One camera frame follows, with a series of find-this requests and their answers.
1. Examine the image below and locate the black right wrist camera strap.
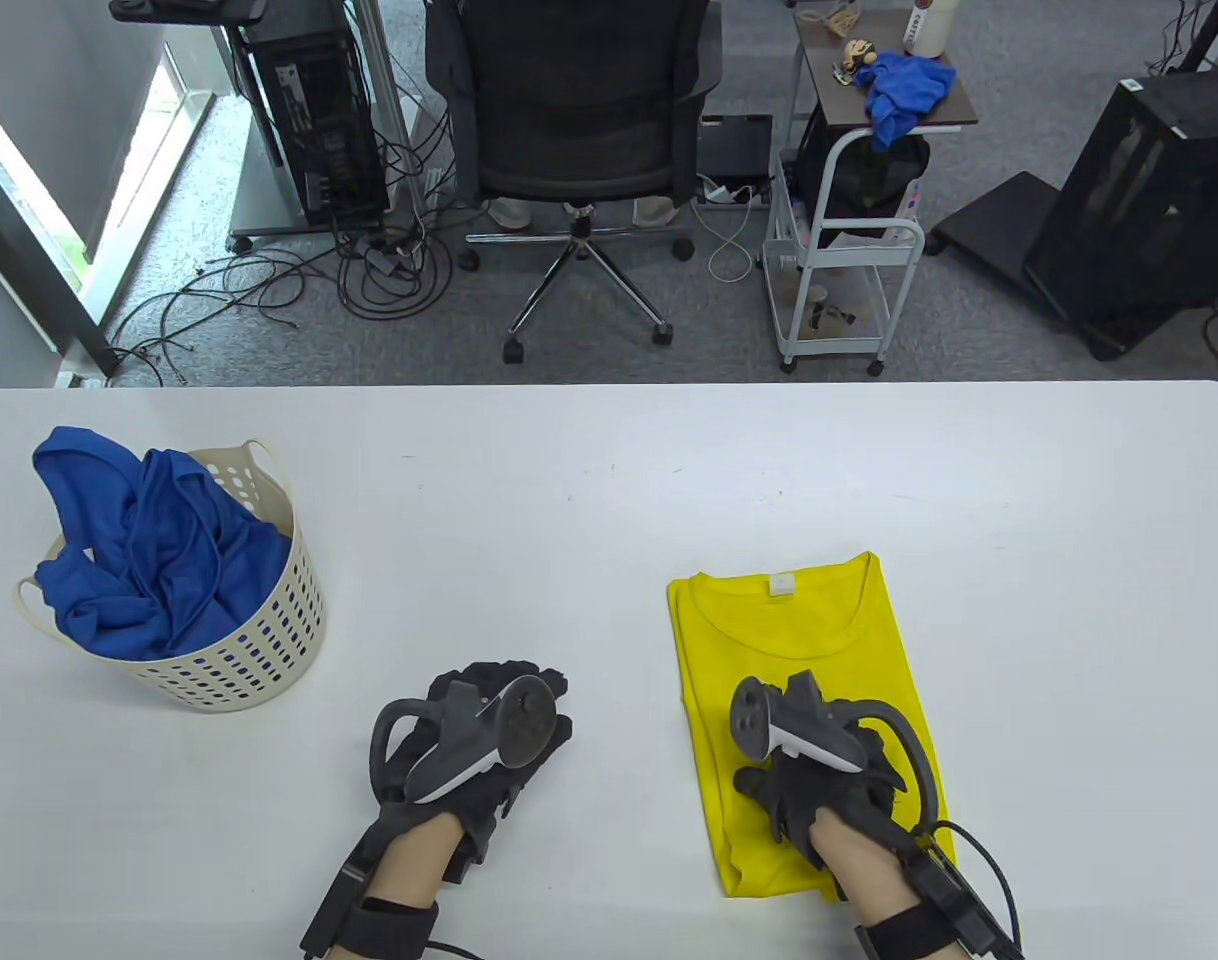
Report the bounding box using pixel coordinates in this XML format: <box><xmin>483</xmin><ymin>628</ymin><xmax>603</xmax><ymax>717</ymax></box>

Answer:
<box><xmin>854</xmin><ymin>818</ymin><xmax>1026</xmax><ymax>960</ymax></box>

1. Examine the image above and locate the large black computer case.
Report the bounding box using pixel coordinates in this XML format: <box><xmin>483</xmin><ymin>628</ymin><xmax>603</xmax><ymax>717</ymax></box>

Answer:
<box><xmin>1023</xmin><ymin>75</ymin><xmax>1218</xmax><ymax>363</ymax></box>

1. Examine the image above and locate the folded yellow t-shirt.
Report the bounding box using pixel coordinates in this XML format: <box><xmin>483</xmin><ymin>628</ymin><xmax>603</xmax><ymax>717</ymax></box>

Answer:
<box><xmin>667</xmin><ymin>552</ymin><xmax>956</xmax><ymax>901</ymax></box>

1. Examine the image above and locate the grey controller on right glove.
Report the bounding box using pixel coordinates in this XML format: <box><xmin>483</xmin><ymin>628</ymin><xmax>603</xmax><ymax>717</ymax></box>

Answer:
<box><xmin>729</xmin><ymin>676</ymin><xmax>940</xmax><ymax>833</ymax></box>

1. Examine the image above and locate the black computer tower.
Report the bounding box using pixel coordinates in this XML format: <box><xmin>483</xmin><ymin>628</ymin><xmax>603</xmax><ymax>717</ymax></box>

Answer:
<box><xmin>241</xmin><ymin>0</ymin><xmax>392</xmax><ymax>227</ymax></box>

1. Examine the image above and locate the person's left forearm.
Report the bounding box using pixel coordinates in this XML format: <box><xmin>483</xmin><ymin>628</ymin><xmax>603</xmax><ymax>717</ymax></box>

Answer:
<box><xmin>367</xmin><ymin>815</ymin><xmax>470</xmax><ymax>960</ymax></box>

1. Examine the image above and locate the blue t-shirt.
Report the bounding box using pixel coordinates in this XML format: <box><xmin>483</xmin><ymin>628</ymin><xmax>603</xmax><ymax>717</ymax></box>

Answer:
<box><xmin>32</xmin><ymin>427</ymin><xmax>295</xmax><ymax>661</ymax></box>

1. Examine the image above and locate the small toy figurine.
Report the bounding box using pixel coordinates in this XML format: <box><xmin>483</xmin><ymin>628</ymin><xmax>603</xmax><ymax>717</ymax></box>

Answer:
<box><xmin>833</xmin><ymin>38</ymin><xmax>882</xmax><ymax>87</ymax></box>

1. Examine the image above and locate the person's right forearm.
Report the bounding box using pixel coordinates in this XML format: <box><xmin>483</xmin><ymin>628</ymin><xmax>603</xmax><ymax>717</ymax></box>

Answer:
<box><xmin>809</xmin><ymin>800</ymin><xmax>935</xmax><ymax>960</ymax></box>

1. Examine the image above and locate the blue cloth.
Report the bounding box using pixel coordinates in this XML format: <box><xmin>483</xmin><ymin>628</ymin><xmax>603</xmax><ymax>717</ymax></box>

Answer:
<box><xmin>864</xmin><ymin>52</ymin><xmax>959</xmax><ymax>154</ymax></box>

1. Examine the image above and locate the grey controller on left glove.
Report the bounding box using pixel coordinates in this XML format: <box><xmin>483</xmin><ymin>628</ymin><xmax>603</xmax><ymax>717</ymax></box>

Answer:
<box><xmin>369</xmin><ymin>675</ymin><xmax>560</xmax><ymax>807</ymax></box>

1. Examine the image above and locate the white rolling cart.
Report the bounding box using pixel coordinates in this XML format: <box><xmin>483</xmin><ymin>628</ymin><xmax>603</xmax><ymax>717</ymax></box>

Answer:
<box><xmin>764</xmin><ymin>0</ymin><xmax>980</xmax><ymax>378</ymax></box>

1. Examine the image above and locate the white bottle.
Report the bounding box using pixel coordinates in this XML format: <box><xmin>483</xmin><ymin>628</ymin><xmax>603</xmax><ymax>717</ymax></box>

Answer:
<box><xmin>903</xmin><ymin>0</ymin><xmax>962</xmax><ymax>59</ymax></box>

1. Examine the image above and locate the window with dark frame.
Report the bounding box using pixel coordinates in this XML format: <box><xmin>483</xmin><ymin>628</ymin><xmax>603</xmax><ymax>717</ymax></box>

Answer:
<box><xmin>0</xmin><ymin>40</ymin><xmax>216</xmax><ymax>379</ymax></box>

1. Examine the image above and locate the black bag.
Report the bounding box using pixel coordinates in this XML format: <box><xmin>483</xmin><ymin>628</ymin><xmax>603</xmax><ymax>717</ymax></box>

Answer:
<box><xmin>797</xmin><ymin>100</ymin><xmax>932</xmax><ymax>243</ymax></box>

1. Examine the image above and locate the black left wrist camera strap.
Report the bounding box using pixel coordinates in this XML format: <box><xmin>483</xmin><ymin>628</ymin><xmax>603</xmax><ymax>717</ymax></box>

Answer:
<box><xmin>299</xmin><ymin>830</ymin><xmax>442</xmax><ymax>960</ymax></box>

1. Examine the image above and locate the black mesh office chair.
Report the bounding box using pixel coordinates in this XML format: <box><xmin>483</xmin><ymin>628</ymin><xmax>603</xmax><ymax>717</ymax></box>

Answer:
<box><xmin>424</xmin><ymin>0</ymin><xmax>722</xmax><ymax>366</ymax></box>

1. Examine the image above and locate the cream perforated laundry basket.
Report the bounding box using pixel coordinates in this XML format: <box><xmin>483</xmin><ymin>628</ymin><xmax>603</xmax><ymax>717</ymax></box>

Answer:
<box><xmin>13</xmin><ymin>440</ymin><xmax>326</xmax><ymax>714</ymax></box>

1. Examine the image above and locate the black flat floor stand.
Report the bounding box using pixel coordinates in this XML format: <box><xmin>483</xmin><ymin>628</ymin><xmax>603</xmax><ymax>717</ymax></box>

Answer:
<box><xmin>929</xmin><ymin>170</ymin><xmax>1072</xmax><ymax>293</ymax></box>

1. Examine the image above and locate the grey controller on glove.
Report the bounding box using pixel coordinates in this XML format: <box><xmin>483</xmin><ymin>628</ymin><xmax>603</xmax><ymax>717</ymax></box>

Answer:
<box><xmin>369</xmin><ymin>675</ymin><xmax>560</xmax><ymax>807</ymax></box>
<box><xmin>729</xmin><ymin>676</ymin><xmax>940</xmax><ymax>833</ymax></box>

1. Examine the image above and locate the tangle of black floor cables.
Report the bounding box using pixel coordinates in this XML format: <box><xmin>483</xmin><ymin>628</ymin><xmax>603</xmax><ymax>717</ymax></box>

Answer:
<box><xmin>107</xmin><ymin>140</ymin><xmax>455</xmax><ymax>387</ymax></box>

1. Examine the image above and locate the white power strip with cable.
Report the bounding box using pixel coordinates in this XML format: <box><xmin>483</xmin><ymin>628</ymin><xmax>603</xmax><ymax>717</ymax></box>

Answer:
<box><xmin>693</xmin><ymin>174</ymin><xmax>762</xmax><ymax>283</ymax></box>

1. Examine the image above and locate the person's right hand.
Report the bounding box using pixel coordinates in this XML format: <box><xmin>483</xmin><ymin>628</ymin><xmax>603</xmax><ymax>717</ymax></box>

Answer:
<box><xmin>734</xmin><ymin>672</ymin><xmax>912</xmax><ymax>869</ymax></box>

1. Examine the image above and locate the person's left hand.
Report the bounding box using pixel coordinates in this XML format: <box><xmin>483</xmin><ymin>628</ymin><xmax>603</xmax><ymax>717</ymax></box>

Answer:
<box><xmin>371</xmin><ymin>660</ymin><xmax>575</xmax><ymax>885</ymax></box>

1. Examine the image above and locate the black wrist camera strap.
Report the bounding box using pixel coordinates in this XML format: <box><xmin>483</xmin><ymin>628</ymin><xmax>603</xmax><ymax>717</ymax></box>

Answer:
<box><xmin>299</xmin><ymin>830</ymin><xmax>442</xmax><ymax>960</ymax></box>
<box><xmin>854</xmin><ymin>818</ymin><xmax>1026</xmax><ymax>960</ymax></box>

